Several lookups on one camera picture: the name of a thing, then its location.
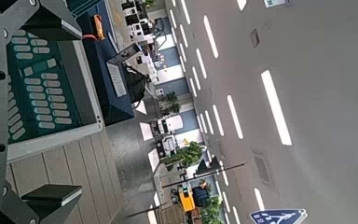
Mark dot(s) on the white delivery vehicle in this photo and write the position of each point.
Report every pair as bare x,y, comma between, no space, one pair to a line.
167,124
167,145

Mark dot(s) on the blue pedestrian crossing sign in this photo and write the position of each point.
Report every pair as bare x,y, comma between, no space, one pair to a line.
276,216

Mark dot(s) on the thin dark metal pole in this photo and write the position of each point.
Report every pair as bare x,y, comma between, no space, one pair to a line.
203,175

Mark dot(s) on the white ceiling light strip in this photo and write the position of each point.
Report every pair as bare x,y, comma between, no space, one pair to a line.
218,120
201,63
210,36
235,116

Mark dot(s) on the green exit sign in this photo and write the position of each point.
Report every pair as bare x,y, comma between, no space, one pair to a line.
274,2

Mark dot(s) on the black backpack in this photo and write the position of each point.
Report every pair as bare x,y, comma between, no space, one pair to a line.
135,84

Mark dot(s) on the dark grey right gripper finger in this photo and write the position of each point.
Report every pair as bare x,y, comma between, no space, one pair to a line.
54,194
59,29

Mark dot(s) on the green potted plant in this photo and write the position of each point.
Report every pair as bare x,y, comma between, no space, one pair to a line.
212,211
186,155

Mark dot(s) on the dark blue draped table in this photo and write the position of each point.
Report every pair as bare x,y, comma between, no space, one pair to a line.
99,77

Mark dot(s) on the dark grey laptop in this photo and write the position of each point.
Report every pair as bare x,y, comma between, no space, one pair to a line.
118,73

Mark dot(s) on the green crate with grey rim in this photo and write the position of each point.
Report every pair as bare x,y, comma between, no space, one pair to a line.
65,81

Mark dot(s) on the square ceiling vent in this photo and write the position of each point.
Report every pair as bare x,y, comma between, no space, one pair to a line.
262,169
254,38

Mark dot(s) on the orange hand tool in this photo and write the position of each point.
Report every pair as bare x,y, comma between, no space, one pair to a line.
99,27

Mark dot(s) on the yellow delivery vehicle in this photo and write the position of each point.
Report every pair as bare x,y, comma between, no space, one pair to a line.
186,199

